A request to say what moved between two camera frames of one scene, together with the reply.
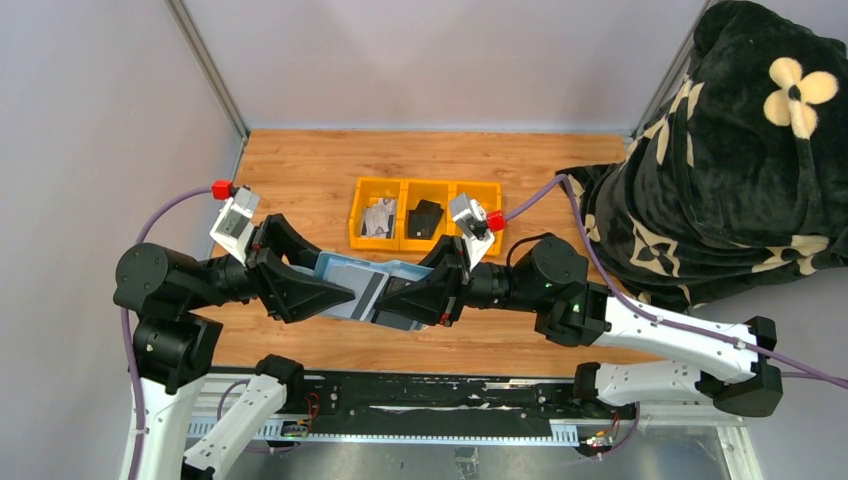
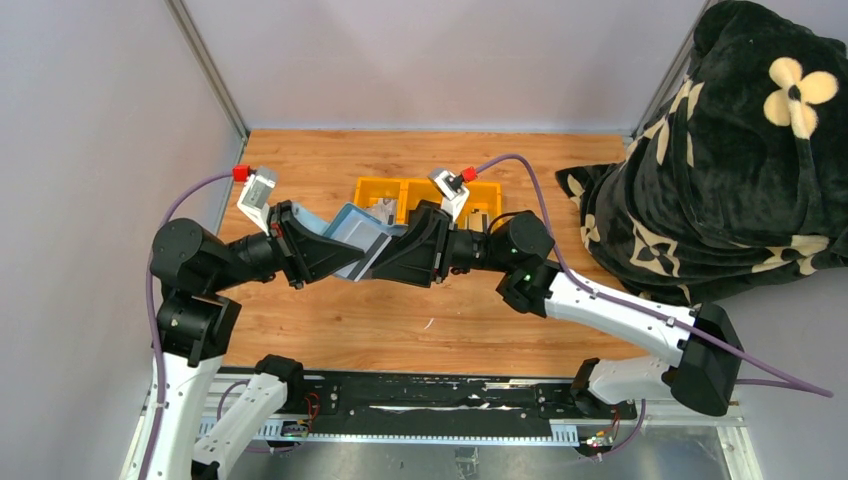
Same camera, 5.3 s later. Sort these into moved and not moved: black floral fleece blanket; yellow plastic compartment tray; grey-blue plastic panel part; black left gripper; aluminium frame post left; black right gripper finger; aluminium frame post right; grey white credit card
Moved: grey-blue plastic panel part; black right gripper finger; black left gripper
Not moved: yellow plastic compartment tray; aluminium frame post left; grey white credit card; black floral fleece blanket; aluminium frame post right
